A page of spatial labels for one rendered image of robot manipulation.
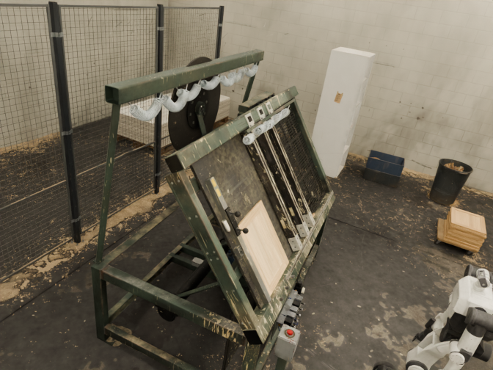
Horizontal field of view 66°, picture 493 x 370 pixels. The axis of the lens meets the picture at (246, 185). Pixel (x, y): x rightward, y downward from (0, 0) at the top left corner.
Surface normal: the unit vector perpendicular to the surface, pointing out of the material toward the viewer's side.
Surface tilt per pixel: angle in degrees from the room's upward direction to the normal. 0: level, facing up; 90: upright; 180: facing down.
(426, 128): 90
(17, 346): 0
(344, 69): 90
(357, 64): 90
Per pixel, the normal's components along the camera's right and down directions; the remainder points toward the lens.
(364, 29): -0.44, 0.37
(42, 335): 0.13, -0.87
